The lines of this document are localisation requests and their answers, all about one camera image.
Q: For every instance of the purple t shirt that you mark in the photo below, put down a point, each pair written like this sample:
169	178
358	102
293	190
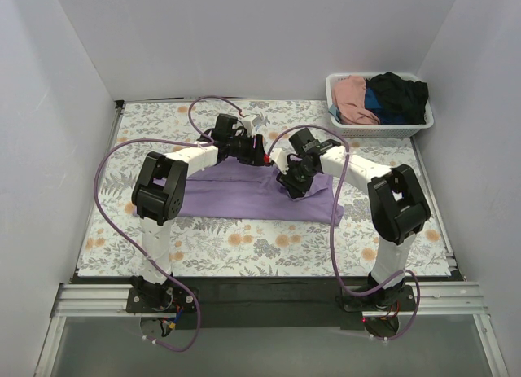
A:
239	191

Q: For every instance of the blue t shirt in basket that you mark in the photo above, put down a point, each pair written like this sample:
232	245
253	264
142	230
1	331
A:
385	116

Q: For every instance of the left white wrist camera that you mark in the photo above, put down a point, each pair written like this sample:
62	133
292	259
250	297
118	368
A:
252	123

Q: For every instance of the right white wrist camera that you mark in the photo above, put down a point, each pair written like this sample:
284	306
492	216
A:
278	158

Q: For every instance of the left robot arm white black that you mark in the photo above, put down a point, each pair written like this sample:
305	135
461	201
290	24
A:
159	193

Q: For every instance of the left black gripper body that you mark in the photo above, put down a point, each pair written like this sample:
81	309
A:
257	150

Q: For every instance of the aluminium frame rail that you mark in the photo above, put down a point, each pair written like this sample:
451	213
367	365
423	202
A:
91	334

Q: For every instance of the floral patterned table cloth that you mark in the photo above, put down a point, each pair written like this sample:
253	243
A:
212	246

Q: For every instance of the white plastic laundry basket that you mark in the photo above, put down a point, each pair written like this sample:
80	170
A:
370	131

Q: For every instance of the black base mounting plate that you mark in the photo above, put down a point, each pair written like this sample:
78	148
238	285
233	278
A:
256	302

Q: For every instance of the pink t shirt in basket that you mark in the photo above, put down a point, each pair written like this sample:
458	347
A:
348	96

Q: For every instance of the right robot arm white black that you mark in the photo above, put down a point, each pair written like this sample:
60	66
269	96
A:
398	206

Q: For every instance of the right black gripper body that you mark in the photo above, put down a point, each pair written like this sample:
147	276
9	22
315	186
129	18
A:
291	181

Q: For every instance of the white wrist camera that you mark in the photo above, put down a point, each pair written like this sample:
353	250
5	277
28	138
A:
278	158
252	123

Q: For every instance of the black t shirt in basket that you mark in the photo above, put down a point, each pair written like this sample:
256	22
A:
406	97

